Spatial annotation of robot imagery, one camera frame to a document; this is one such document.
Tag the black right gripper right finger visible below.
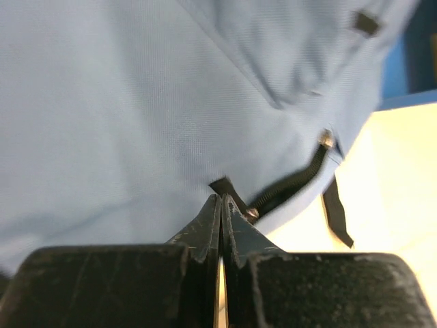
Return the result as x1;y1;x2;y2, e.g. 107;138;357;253
221;195;436;327

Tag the blue student backpack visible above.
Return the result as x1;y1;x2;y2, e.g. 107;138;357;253
1;1;417;274

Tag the blue shelf unit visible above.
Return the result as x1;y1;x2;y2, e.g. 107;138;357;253
378;10;436;111

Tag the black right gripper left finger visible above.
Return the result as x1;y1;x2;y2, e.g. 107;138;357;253
1;195;221;328

